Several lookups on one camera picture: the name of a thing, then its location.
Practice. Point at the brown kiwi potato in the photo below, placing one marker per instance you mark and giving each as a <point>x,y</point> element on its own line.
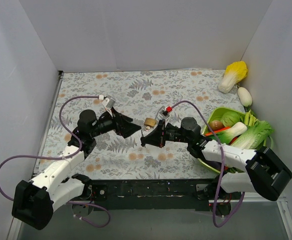
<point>216,125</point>

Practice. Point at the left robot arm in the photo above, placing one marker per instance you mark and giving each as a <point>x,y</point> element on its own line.
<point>36,200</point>

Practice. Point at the orange carrot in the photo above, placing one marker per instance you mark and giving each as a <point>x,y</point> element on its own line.
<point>216,132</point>

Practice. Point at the brass padlock silver shackle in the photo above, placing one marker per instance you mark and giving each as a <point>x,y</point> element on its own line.
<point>152,122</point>

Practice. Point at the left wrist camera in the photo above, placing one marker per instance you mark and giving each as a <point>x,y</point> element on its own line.
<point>107,102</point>

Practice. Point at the green leafy lettuce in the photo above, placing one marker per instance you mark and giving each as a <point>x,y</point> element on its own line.
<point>257,133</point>

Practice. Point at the white radish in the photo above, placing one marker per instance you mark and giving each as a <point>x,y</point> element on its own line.
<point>244,96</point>

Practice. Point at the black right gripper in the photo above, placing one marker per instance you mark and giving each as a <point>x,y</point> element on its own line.
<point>163,134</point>

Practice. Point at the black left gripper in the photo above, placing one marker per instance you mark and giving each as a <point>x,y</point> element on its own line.
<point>117,123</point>

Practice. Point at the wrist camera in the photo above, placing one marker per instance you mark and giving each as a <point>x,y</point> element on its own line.
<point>107,102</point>
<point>164,113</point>

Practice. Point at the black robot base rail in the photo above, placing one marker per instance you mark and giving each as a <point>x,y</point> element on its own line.
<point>147,194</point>

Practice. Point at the black headed key set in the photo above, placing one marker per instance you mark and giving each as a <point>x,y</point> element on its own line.
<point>143,140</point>

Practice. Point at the green plastic basket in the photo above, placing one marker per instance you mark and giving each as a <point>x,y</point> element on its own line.
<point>218,113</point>

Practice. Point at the white bok choy stalk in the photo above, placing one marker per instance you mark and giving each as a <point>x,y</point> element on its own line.
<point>236,130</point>

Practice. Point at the green round cabbage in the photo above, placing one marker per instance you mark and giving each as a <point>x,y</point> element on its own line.
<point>230,118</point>

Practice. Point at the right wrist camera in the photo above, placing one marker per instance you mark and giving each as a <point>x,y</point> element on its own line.
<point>164,113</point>

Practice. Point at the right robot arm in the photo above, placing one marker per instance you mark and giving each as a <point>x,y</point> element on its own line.
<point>261,171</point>

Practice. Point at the yellow white napa cabbage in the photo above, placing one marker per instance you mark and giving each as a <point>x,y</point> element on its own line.
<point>233,74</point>

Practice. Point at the floral table mat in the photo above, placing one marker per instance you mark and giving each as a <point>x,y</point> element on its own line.
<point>139,95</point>

